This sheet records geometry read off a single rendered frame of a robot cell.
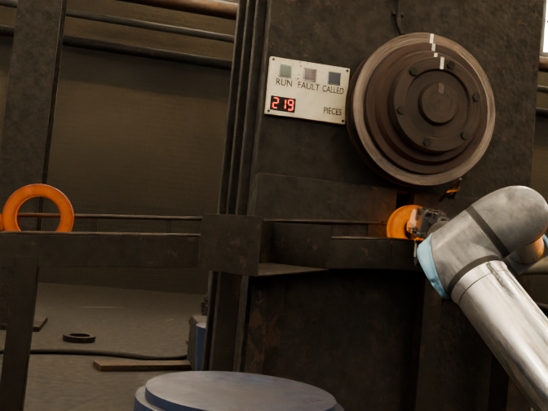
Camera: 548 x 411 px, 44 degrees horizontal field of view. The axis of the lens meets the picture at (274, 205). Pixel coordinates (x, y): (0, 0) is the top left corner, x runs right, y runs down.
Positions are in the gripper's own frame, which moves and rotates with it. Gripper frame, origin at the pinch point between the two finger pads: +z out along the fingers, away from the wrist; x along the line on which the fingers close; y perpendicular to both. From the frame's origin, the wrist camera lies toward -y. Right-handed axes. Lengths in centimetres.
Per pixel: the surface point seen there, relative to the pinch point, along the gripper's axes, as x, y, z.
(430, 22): -5, 62, 30
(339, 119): 23.6, 27.0, 17.4
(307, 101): 35, 31, 18
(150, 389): 80, -7, -98
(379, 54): 17, 49, 10
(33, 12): 156, 45, 272
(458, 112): -6.5, 35.8, -1.5
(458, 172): -12.0, 17.6, 1.0
